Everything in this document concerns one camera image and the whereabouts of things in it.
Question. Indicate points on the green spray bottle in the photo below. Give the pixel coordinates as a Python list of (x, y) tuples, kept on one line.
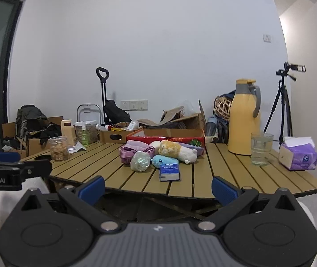
[(84, 137)]

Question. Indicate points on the white wall outlet strip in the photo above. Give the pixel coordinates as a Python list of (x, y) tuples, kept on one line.
[(134, 104)]

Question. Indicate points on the yellow thermos jug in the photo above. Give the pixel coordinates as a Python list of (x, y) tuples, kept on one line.
[(242, 122)]

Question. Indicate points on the blue black bottle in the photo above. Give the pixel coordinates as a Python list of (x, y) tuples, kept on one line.
[(211, 125)]

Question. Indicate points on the black jacket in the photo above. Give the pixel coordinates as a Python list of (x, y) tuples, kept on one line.
[(50, 131)]

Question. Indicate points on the beige carton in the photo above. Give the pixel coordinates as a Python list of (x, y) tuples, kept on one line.
[(68, 133)]

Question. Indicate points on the blue tissue packet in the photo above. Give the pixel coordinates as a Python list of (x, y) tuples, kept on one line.
[(169, 169)]

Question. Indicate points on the blue plush toy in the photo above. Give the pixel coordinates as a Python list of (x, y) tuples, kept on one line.
[(161, 160)]

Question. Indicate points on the yellow packet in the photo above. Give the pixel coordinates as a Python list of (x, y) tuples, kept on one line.
[(117, 129)]

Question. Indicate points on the purple satin scrunchie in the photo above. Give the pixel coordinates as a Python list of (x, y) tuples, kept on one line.
[(126, 155)]

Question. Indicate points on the yellow white plush toy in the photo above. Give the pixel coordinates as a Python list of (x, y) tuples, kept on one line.
[(169, 148)]

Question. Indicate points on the white step stool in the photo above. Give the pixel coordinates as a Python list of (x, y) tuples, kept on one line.
[(87, 106)]

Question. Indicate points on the dark blue cloth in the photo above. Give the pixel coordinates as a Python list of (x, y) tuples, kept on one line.
[(224, 126)]

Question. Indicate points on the black trolley bag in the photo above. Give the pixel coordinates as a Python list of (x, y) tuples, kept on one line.
[(115, 112)]

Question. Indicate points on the white tube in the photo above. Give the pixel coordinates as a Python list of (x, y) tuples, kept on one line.
[(132, 125)]

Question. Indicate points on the pale purple cloth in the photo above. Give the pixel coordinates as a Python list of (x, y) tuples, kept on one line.
[(197, 150)]

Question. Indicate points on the clear plastic snack jar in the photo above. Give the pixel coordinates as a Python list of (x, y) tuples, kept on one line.
[(58, 151)]

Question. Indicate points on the lavender towel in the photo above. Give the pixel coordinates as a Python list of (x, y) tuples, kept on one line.
[(136, 144)]

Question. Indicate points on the wicker ball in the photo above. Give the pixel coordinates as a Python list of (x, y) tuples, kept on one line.
[(222, 107)]

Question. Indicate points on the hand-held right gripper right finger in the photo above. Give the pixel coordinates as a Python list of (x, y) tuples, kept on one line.
[(225, 190)]

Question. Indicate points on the white wall socket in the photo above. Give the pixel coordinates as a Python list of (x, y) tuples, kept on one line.
[(267, 38)]

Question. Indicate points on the white plastic wrapper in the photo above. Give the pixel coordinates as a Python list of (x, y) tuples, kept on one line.
[(77, 147)]

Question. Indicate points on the large brown cardboard box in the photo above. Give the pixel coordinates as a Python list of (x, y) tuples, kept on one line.
[(193, 121)]

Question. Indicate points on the red cardboard box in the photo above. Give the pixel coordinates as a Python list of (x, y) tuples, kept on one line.
[(172, 139)]

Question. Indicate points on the white bottle with red cap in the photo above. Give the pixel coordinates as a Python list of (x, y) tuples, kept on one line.
[(102, 127)]

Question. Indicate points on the phone on tripod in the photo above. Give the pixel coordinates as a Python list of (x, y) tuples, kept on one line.
[(297, 67)]

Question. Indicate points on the green iridescent bath sponge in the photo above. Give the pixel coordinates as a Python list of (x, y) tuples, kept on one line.
[(140, 162)]

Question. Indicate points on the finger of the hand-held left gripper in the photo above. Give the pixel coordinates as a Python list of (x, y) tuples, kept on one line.
[(37, 168), (5, 156)]

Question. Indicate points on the white round soft ball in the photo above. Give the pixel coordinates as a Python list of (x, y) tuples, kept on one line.
[(155, 145)]

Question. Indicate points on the clear drinking glass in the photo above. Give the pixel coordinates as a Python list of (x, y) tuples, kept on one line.
[(261, 151)]

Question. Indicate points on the small cardboard box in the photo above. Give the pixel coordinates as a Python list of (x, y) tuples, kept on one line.
[(107, 137)]

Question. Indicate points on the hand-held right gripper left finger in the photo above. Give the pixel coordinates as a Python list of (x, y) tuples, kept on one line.
[(93, 189)]

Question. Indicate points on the black tripod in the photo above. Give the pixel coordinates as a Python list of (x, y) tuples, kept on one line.
[(282, 94)]

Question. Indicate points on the black backpack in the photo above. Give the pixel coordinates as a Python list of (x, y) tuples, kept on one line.
[(30, 116)]

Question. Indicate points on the purple tissue pack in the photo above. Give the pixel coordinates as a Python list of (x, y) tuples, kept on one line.
[(300, 158)]

